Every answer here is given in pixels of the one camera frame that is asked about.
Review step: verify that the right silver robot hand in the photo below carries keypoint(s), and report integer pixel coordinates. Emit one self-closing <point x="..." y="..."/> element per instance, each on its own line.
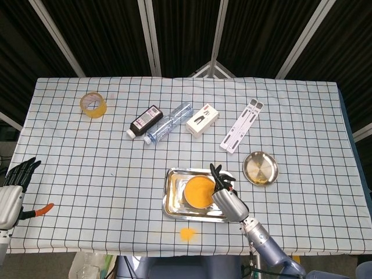
<point x="231" y="206"/>

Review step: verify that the small stainless steel tray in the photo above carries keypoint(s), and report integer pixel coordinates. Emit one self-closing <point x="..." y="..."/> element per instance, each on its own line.
<point x="176" y="203"/>

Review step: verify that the oval stainless steel dish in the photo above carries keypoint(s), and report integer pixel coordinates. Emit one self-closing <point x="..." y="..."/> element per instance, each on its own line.
<point x="260" y="168"/>

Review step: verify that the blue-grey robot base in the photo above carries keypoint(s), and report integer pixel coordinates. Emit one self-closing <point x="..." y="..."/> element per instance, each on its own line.
<point x="180" y="268"/>

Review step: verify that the brown medicine bottle white cap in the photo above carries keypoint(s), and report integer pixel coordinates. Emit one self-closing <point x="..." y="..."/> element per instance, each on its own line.
<point x="145" y="120"/>

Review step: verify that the clear plastic water bottle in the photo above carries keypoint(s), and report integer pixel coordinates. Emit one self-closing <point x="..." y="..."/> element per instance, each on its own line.
<point x="165" y="126"/>

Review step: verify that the yellow packing tape roll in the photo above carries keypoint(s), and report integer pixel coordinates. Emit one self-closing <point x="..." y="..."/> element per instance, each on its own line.
<point x="98" y="112"/>

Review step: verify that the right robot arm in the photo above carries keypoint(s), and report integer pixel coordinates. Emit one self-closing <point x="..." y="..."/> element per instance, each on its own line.
<point x="267" y="247"/>

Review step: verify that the white cardboard product box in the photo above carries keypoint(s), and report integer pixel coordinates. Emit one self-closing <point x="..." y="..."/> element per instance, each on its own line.
<point x="200" y="125"/>

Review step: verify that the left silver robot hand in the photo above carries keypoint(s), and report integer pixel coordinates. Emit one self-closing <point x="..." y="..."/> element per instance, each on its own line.
<point x="10" y="203"/>

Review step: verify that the dark folding screen white frames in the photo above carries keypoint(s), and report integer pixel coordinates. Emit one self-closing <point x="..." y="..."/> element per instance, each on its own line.
<point x="107" y="37"/>

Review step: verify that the large stainless steel tray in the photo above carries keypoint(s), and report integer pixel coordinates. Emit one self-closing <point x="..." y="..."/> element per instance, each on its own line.
<point x="189" y="217"/>

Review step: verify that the white black checked tablecloth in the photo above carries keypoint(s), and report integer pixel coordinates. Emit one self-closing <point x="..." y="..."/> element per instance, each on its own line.
<point x="87" y="174"/>

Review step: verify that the spilled yellow powder pile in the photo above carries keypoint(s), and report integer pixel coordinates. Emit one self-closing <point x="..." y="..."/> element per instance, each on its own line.
<point x="187" y="233"/>

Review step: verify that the clear plastic bag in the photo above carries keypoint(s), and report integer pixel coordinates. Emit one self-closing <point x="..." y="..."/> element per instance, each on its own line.
<point x="87" y="266"/>

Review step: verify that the beige bowl of yellow powder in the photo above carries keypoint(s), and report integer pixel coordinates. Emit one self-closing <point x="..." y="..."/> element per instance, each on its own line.
<point x="197" y="193"/>

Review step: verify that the white folding laptop stand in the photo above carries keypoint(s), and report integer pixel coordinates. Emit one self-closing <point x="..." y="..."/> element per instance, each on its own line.
<point x="239" y="128"/>

